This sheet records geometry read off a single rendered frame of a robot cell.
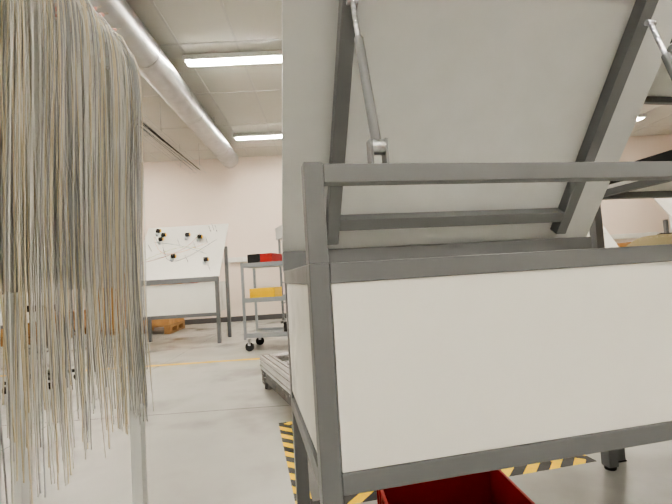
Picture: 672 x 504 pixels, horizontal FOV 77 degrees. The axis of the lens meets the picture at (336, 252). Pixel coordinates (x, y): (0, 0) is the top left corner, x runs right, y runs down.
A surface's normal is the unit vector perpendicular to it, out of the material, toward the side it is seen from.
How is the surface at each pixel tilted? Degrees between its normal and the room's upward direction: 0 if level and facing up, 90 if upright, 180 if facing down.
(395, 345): 90
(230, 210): 90
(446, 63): 125
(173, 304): 90
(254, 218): 90
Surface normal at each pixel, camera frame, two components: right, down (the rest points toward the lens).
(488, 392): 0.20, -0.07
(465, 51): 0.20, 0.52
